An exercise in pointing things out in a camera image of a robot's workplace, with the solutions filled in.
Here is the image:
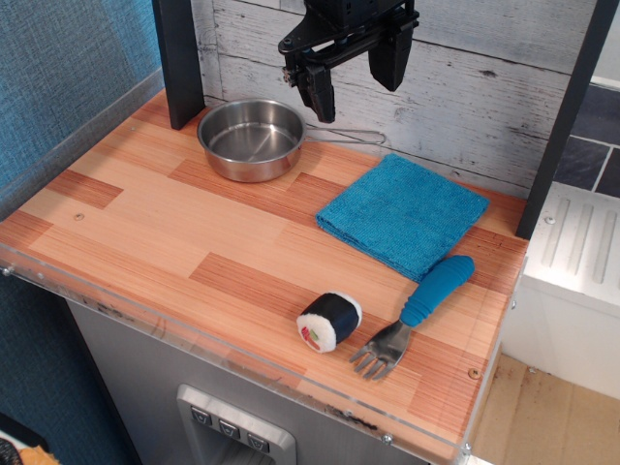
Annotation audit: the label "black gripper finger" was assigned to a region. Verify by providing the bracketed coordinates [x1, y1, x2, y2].
[368, 24, 414, 92]
[297, 66, 335, 123]

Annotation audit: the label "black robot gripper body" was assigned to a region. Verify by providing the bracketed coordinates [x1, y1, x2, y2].
[278, 1, 419, 86]

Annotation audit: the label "plush sushi roll toy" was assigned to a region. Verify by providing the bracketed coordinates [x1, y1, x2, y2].
[296, 291, 362, 354]

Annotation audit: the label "blue folded cloth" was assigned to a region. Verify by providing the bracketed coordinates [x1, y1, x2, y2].
[316, 154, 490, 282]

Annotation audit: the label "yellow black object at corner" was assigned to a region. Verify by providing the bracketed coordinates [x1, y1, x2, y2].
[1, 428, 60, 465]

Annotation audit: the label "clear acrylic edge guard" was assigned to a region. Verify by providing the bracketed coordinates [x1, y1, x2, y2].
[1, 246, 473, 464]

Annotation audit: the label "white ribbed sink unit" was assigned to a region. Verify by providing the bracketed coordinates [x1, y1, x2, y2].
[502, 183, 619, 398]

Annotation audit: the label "silver dispenser button panel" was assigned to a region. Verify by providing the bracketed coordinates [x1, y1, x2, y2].
[176, 384, 297, 464]

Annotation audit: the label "stainless steel pot with handle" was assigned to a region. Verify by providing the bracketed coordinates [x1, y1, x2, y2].
[197, 99, 387, 183]

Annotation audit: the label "black left vertical post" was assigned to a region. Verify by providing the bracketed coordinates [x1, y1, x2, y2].
[152, 0, 204, 130]

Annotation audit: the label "black vertical post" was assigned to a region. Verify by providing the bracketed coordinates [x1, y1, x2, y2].
[152, 0, 204, 130]
[515, 0, 619, 239]

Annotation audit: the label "black right vertical post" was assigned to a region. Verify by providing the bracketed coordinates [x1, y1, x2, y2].
[515, 0, 619, 239]

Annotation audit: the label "blue-handled metal fork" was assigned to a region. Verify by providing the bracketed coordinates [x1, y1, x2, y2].
[350, 256, 475, 381]

